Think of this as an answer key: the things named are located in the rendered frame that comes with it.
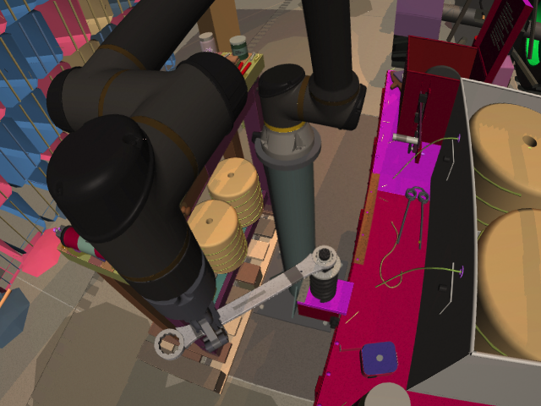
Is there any green jar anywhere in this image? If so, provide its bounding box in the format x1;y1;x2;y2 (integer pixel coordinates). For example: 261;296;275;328
228;35;250;61

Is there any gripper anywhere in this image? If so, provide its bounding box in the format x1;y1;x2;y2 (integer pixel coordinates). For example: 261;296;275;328
145;252;230;352

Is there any purple square knob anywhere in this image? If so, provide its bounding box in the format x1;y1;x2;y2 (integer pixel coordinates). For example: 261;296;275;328
359;341;398;377

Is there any black preload spring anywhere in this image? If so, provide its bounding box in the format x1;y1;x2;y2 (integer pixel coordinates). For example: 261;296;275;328
309;270;340;304

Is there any grey baler needle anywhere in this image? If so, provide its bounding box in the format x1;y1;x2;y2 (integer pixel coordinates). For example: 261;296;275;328
404;187;418;244
416;189;430;250

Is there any dark red grille panel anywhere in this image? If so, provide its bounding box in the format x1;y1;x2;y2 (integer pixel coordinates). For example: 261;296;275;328
469;0;536;82

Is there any crimson and magenta baler body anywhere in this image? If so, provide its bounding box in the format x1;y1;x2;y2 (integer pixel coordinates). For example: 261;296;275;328
312;36;541;406

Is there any green lamp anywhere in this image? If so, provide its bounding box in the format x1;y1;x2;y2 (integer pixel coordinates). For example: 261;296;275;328
523;35;541;67

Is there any tan twine spool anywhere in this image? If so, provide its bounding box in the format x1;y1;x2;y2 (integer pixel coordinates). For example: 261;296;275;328
206;157;264;229
185;198;249;276

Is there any blue and pink bale stack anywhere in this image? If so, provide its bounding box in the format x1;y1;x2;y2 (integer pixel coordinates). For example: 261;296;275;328
0;0;177;293

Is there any magenta spring bracket block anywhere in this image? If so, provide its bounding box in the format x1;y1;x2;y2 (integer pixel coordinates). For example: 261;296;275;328
296;280;355;318

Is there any white twine box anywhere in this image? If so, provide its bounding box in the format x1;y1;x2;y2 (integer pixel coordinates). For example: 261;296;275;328
407;77;541;392

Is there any large tan twine ball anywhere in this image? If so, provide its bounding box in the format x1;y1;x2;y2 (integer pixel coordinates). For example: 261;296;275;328
476;206;541;360
468;101;541;232

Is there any red and teal cylinder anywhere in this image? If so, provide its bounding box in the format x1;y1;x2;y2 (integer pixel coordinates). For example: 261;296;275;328
56;225;107;260

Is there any grey ring spanner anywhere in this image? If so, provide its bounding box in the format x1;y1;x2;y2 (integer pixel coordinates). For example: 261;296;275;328
153;244;342;361

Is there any purple and brown shelf unit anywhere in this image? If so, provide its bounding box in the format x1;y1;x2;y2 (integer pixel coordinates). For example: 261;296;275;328
57;50;281;395

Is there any blue box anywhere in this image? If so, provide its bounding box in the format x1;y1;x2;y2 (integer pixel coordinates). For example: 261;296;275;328
0;287;31;350

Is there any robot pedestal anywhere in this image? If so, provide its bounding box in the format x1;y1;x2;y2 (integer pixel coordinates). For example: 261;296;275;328
252;123;336;327

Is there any olive tray with red tools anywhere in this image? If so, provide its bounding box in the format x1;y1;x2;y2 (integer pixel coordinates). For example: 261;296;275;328
218;50;265;82

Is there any grey round drum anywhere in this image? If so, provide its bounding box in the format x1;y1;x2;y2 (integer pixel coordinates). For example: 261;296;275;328
362;381;412;406

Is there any purple box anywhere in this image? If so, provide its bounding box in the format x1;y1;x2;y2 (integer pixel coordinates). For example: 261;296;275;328
396;0;443;41

